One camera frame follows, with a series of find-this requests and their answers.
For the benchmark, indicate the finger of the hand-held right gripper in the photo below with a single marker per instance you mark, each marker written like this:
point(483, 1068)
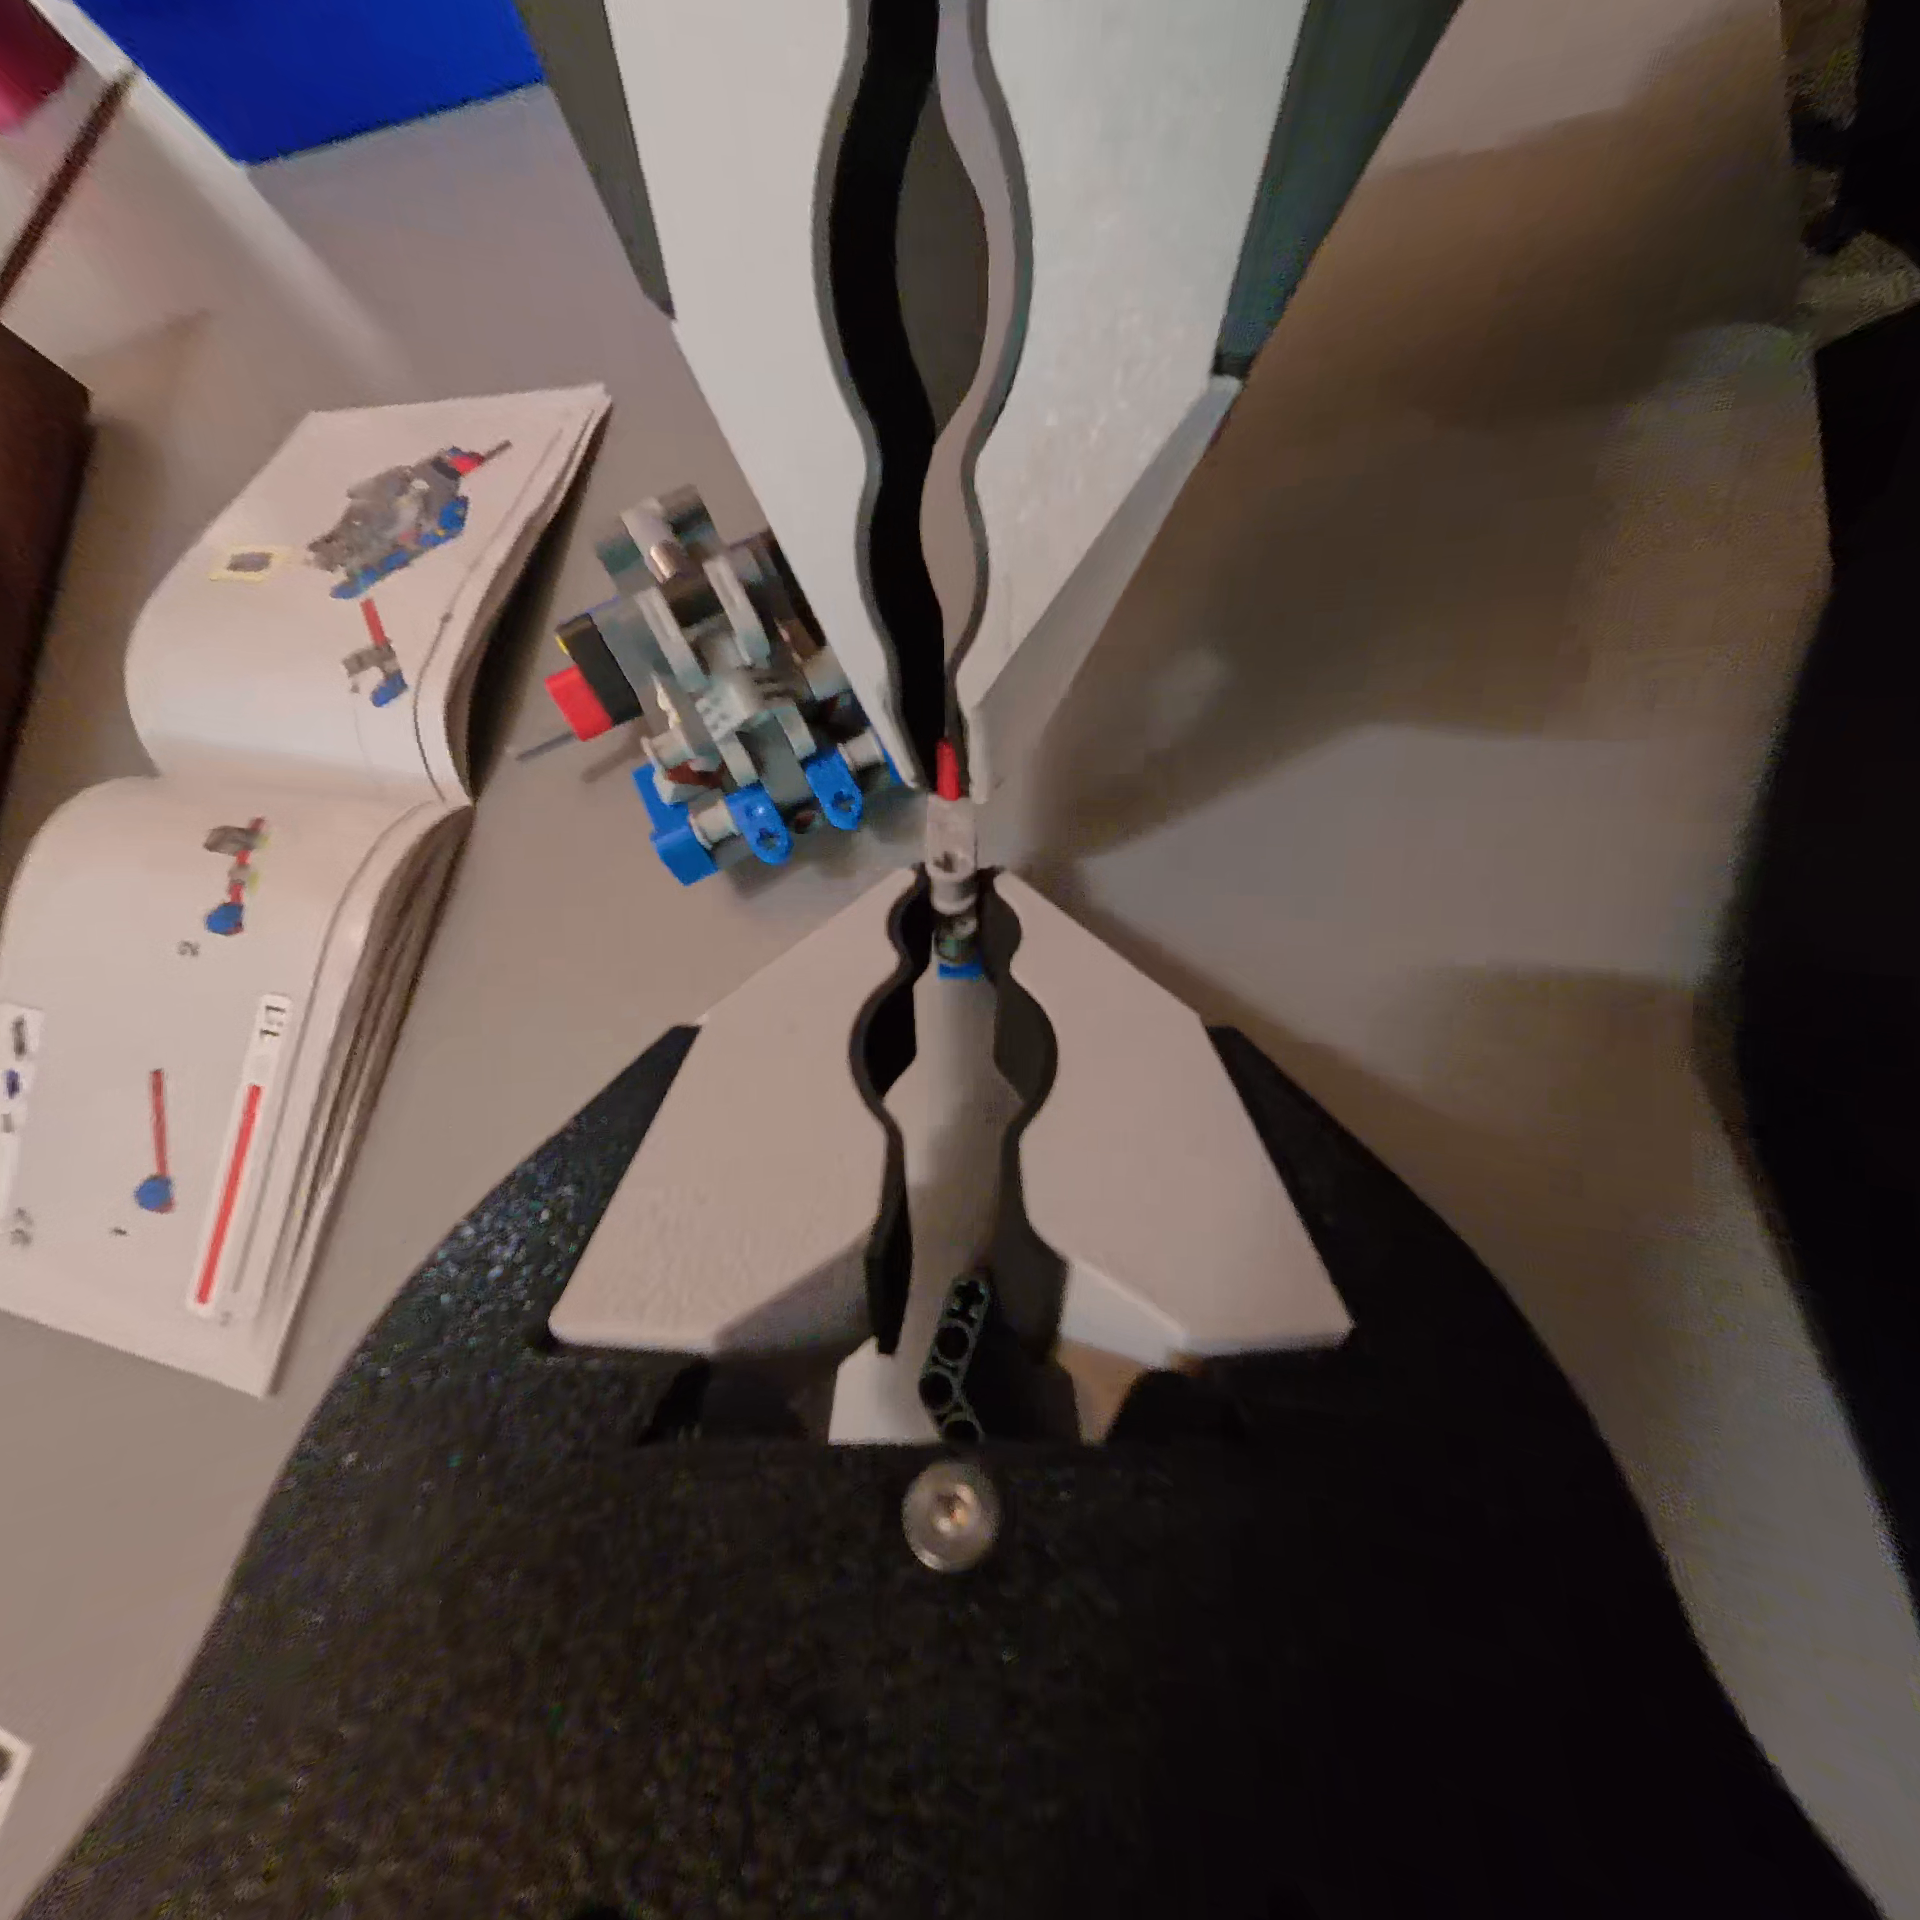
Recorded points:
point(1125, 226)
point(737, 226)

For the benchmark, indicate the magenta metal tumbler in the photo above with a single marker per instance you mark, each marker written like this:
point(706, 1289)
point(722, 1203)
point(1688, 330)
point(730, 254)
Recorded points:
point(31, 61)

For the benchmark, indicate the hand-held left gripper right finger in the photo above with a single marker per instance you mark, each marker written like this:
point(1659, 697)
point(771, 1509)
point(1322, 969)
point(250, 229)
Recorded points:
point(1186, 1198)

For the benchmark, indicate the lego set box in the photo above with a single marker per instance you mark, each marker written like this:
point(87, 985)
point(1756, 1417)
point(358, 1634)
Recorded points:
point(39, 524)

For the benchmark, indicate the red axle lego subassembly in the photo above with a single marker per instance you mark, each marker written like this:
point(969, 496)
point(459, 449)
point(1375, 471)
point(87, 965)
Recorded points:
point(951, 846)

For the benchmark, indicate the blue plastic bin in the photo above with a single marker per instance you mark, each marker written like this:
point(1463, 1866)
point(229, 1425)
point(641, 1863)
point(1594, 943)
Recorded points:
point(331, 75)

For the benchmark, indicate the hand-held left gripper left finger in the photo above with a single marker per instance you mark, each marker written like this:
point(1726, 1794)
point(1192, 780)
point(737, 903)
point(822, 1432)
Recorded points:
point(720, 1198)

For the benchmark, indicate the brown wooden stick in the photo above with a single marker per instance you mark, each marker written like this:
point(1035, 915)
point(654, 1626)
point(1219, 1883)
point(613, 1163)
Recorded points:
point(67, 179)

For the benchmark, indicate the black lego beam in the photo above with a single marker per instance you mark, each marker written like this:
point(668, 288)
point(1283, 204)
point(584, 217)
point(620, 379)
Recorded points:
point(959, 1351)

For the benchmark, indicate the lego vehicle assembly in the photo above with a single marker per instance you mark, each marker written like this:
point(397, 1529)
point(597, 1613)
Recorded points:
point(706, 662)

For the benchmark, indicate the open lego instruction booklet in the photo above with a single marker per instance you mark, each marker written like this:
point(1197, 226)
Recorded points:
point(302, 750)

